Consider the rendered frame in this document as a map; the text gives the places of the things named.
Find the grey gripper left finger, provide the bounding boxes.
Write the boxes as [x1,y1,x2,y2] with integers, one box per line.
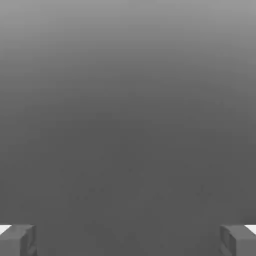
[0,223,38,256]

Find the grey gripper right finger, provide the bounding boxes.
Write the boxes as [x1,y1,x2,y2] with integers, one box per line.
[219,223,256,256]

